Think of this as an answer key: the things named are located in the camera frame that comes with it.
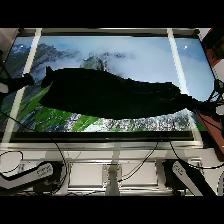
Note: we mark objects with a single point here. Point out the dark blue jeans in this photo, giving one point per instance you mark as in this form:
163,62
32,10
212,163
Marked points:
113,96

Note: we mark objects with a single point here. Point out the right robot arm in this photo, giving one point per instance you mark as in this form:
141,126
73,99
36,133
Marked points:
191,176

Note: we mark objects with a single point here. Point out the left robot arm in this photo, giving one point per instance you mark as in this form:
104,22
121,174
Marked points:
30,175

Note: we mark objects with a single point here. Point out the silver frame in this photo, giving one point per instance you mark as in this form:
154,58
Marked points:
113,181

